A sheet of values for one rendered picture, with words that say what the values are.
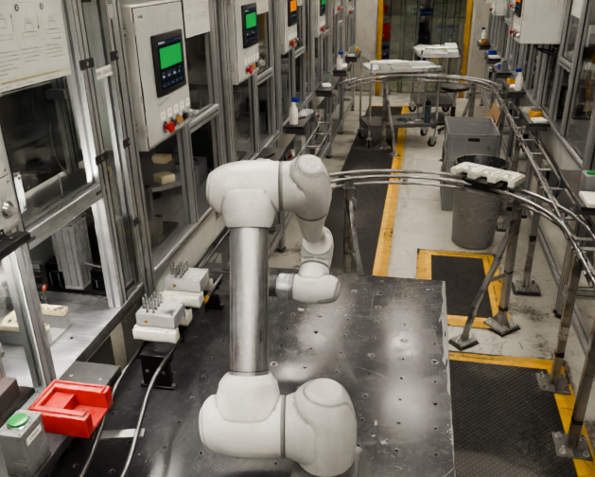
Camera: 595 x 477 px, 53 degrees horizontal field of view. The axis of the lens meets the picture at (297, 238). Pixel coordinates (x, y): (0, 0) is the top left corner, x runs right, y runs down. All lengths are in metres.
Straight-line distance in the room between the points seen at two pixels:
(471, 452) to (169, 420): 1.40
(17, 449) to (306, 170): 0.89
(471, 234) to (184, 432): 3.07
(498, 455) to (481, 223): 2.06
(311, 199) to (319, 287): 0.53
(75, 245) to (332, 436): 1.05
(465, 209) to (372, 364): 2.50
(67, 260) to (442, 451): 1.31
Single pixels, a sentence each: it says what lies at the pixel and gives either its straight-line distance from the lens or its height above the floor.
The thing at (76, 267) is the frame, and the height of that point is 1.01.
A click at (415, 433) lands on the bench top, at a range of 1.84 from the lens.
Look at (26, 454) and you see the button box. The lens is 1.46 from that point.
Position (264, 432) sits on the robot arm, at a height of 0.87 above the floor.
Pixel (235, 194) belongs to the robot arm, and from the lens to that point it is 1.52.
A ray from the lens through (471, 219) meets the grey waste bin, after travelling 4.43.
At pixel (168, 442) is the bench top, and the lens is 1.83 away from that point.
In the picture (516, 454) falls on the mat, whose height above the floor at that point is 0.01.
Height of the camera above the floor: 1.91
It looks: 25 degrees down
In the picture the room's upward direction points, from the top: 1 degrees counter-clockwise
